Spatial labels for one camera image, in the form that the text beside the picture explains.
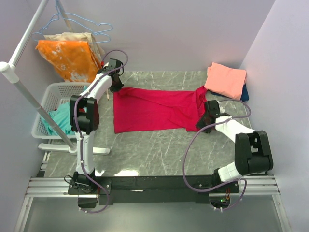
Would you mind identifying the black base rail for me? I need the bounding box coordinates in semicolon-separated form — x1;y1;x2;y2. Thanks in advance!
68;175;240;205

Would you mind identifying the teal t-shirt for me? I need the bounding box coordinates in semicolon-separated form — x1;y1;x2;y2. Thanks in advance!
42;87;80;136

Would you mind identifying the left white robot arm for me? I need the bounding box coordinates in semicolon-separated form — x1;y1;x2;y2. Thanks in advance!
70;58;124;176

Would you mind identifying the magenta t-shirt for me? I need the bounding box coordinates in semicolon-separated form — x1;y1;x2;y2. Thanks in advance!
113;86;207;134

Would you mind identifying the folded salmon t-shirt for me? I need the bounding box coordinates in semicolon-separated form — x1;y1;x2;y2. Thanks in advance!
204;62;247;100

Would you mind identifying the white clothes rack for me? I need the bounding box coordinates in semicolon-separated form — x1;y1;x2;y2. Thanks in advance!
0;0;119;156

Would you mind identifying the folded navy t-shirt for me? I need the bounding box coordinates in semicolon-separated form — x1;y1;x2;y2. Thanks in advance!
210;84;250;102

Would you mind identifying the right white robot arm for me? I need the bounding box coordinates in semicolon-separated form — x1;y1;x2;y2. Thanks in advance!
196;100;274;193

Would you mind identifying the beige cloth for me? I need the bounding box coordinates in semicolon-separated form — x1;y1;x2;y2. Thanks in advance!
44;32;105;68

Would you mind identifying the orange tie-dye cloth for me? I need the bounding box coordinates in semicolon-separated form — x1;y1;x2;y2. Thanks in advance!
36;40;102;83

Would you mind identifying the white plastic laundry basket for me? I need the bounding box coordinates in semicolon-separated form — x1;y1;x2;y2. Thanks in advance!
31;82;90;140

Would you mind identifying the aluminium frame rail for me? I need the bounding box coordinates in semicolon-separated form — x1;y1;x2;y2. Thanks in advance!
14;175;292;232

